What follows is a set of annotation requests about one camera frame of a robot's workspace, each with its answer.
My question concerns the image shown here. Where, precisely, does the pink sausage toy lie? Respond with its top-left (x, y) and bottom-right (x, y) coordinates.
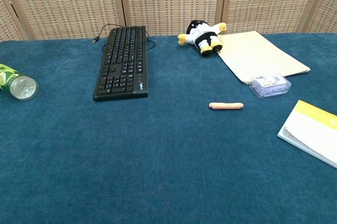
top-left (209, 102), bottom-right (245, 111)

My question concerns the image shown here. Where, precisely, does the black computer keyboard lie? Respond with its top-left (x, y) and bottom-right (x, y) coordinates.
top-left (93, 25), bottom-right (149, 102)

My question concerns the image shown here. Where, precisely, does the blue table cloth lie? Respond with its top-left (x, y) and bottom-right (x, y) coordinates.
top-left (0, 33), bottom-right (337, 224)

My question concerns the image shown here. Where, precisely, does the black white yellow plush toy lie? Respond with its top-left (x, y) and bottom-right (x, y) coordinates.
top-left (177, 20), bottom-right (227, 57)

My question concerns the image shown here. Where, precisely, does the cream manila paper folder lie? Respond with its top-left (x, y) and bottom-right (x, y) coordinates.
top-left (216, 31), bottom-right (311, 85)

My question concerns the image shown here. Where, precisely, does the clear plastic box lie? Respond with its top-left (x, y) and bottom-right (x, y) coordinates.
top-left (249, 74), bottom-right (292, 99)

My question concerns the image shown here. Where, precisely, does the white yellow notebook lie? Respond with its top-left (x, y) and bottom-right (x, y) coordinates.
top-left (277, 100), bottom-right (337, 169)

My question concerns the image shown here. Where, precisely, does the green label plastic bottle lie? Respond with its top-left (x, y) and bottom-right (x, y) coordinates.
top-left (0, 63), bottom-right (39, 101)

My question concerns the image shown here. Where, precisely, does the black keyboard USB cable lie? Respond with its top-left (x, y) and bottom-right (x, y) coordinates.
top-left (92, 24), bottom-right (156, 52)

